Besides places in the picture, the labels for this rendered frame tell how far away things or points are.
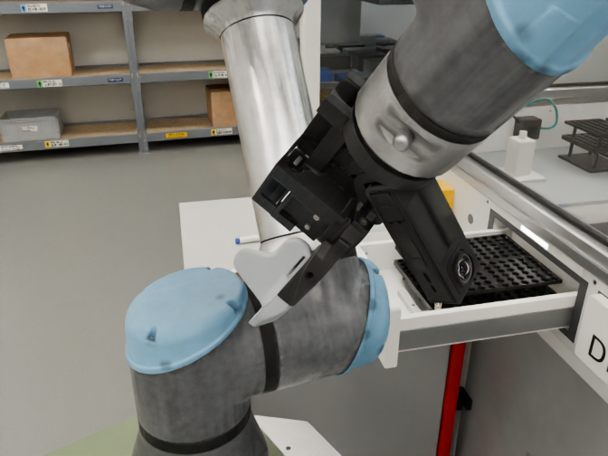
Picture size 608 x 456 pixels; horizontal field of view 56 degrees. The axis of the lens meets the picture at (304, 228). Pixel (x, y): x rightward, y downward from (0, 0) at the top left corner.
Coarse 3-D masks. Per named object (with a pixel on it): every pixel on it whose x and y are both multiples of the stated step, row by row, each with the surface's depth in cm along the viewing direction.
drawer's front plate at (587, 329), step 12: (588, 300) 85; (600, 300) 83; (588, 312) 85; (600, 312) 83; (588, 324) 85; (600, 324) 83; (588, 336) 86; (600, 336) 83; (576, 348) 88; (588, 348) 86; (600, 348) 83; (588, 360) 86; (600, 372) 84
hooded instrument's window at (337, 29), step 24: (336, 0) 155; (360, 0) 156; (384, 0) 158; (408, 0) 159; (336, 24) 158; (360, 24) 159; (384, 24) 161; (408, 24) 162; (336, 48) 160; (360, 48) 162; (384, 48) 163; (336, 72) 163; (360, 72) 165
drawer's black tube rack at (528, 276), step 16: (480, 240) 107; (496, 240) 107; (512, 240) 107; (480, 256) 101; (496, 256) 101; (512, 256) 101; (528, 256) 101; (400, 272) 103; (480, 272) 96; (496, 272) 96; (512, 272) 96; (528, 272) 96; (544, 272) 96; (416, 288) 97; (480, 288) 92; (496, 288) 91; (512, 288) 92; (528, 288) 97; (544, 288) 95; (432, 304) 93; (448, 304) 92; (464, 304) 92
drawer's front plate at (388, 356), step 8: (360, 248) 98; (360, 256) 95; (392, 296) 84; (392, 304) 82; (392, 312) 81; (400, 312) 82; (392, 320) 82; (400, 320) 82; (392, 328) 82; (392, 336) 83; (392, 344) 84; (384, 352) 86; (392, 352) 84; (384, 360) 86; (392, 360) 85
